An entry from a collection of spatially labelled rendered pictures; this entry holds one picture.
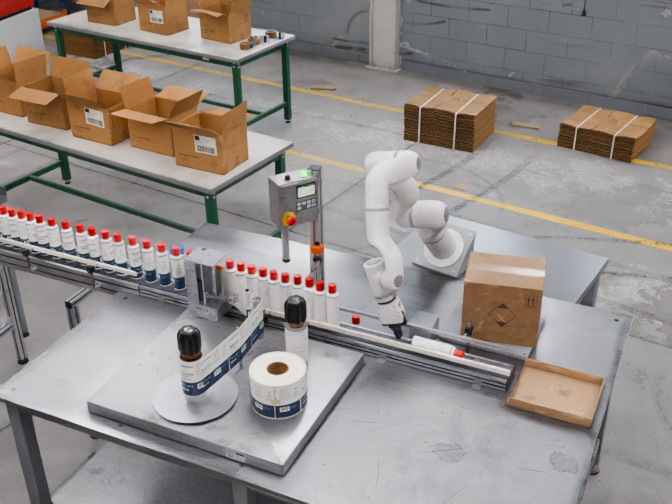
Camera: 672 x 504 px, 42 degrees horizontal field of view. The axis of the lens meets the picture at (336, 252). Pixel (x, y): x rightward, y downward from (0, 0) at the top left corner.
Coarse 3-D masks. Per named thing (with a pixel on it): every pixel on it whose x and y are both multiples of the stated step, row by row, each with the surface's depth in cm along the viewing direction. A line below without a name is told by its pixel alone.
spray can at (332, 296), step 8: (328, 288) 346; (336, 288) 346; (328, 296) 346; (336, 296) 346; (328, 304) 348; (336, 304) 348; (328, 312) 350; (336, 312) 350; (328, 320) 352; (336, 320) 351
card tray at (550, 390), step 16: (528, 368) 338; (544, 368) 337; (560, 368) 333; (528, 384) 330; (544, 384) 330; (560, 384) 330; (576, 384) 329; (592, 384) 329; (512, 400) 318; (528, 400) 322; (544, 400) 322; (560, 400) 321; (576, 400) 321; (592, 400) 321; (560, 416) 312; (576, 416) 309; (592, 416) 308
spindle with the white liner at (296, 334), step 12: (288, 300) 319; (300, 300) 319; (288, 312) 318; (300, 312) 319; (288, 324) 324; (300, 324) 322; (288, 336) 324; (300, 336) 323; (288, 348) 327; (300, 348) 326
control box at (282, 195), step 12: (276, 180) 337; (300, 180) 338; (312, 180) 340; (276, 192) 337; (288, 192) 336; (276, 204) 340; (288, 204) 339; (276, 216) 343; (288, 216) 341; (300, 216) 344; (312, 216) 347
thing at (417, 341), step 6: (414, 336) 341; (414, 342) 339; (420, 342) 338; (426, 342) 338; (432, 342) 337; (438, 342) 337; (426, 348) 337; (432, 348) 336; (438, 348) 335; (444, 348) 334; (450, 348) 334; (450, 354) 333; (456, 354) 333; (462, 354) 332
